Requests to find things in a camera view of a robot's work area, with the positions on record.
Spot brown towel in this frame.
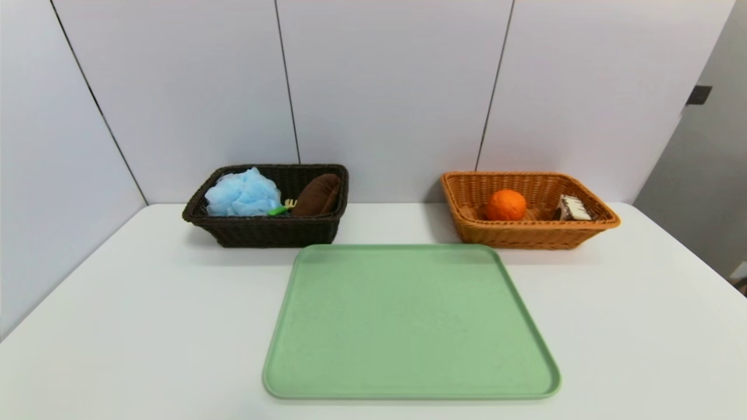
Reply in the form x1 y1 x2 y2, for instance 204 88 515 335
291 173 342 218

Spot orange fruit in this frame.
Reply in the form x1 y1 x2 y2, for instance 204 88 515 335
486 189 528 222

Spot light blue bath pouf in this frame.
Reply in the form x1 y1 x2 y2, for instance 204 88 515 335
204 167 283 217

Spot chocolate blueberry cake slice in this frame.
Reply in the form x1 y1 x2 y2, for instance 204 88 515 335
555 195 592 222

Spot dark brown wicker basket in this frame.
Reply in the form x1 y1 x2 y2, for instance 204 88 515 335
181 164 349 248

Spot orange wicker basket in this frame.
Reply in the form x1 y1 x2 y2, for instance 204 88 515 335
441 171 621 250

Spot light green plastic tray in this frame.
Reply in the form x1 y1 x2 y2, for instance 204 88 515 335
263 243 562 401

